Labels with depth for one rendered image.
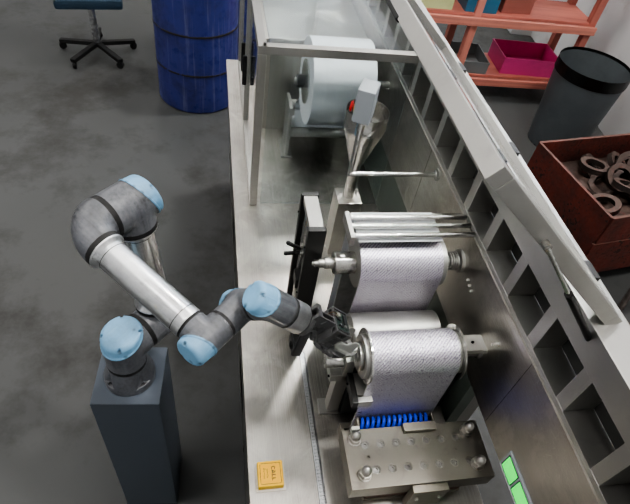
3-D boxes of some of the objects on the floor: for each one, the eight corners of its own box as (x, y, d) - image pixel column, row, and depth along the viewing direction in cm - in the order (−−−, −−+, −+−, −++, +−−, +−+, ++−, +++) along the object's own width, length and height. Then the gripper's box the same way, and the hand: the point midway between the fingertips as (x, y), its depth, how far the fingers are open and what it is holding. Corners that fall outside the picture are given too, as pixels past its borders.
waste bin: (596, 163, 445) (647, 86, 393) (534, 159, 437) (577, 79, 385) (570, 125, 484) (613, 50, 431) (512, 120, 476) (548, 43, 423)
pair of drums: (263, 45, 511) (270, -66, 441) (253, 120, 422) (260, -3, 352) (179, 34, 502) (172, -80, 433) (151, 110, 413) (137, -19, 344)
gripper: (320, 326, 117) (378, 355, 130) (314, 291, 123) (369, 322, 136) (293, 344, 121) (351, 370, 134) (288, 309, 127) (344, 338, 140)
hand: (349, 349), depth 136 cm, fingers closed, pressing on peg
